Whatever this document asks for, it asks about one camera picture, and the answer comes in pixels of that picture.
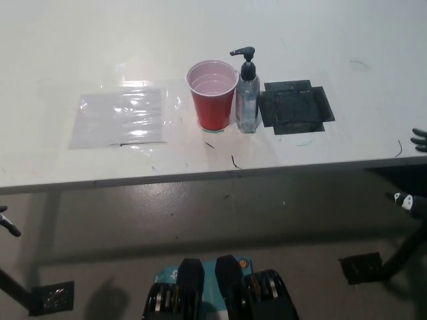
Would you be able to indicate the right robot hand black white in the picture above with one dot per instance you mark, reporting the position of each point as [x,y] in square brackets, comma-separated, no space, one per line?
[408,201]

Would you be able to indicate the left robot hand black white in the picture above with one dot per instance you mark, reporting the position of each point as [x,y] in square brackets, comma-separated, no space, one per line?
[6,221]

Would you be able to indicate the clear soap pump bottle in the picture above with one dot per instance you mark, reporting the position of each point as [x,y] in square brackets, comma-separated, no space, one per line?
[247,100]

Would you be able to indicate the robot torso black teal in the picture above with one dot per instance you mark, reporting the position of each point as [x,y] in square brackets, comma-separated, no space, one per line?
[220,293]

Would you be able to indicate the black floor tape patch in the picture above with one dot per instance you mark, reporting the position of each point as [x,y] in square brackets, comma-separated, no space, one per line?
[360,268]
[53,296]

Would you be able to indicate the black tape patch on table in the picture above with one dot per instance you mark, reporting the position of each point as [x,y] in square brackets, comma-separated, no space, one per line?
[295,106]

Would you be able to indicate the clear plastic sheet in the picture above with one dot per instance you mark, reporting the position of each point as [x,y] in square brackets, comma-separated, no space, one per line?
[120,118]

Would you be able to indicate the green tape marker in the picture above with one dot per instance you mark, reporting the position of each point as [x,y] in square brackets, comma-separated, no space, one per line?
[213,131]

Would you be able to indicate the red plastic cup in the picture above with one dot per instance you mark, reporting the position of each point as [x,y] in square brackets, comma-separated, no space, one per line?
[211,96]

